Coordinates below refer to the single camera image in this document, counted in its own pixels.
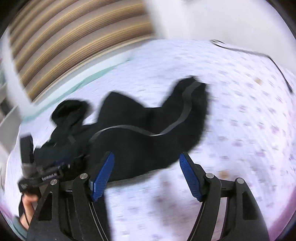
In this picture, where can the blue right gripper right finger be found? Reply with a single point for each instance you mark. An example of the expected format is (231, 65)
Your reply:
(194, 175)

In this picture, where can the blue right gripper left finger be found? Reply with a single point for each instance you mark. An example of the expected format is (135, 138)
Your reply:
(100, 175)

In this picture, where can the black hooded jacket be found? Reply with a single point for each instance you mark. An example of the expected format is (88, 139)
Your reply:
(141, 139)

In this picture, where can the light sleeve left forearm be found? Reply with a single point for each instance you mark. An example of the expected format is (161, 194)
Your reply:
(21, 226)

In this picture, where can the person's left hand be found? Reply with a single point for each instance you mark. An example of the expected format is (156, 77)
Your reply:
(28, 200)

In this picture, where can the white bookshelf with items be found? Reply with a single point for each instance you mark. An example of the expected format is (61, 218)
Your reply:
(10, 117)

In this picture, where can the white floral quilted bedspread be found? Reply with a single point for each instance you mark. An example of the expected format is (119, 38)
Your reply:
(249, 133)

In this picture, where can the striped wooden headboard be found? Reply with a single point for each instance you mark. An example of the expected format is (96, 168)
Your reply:
(49, 38)

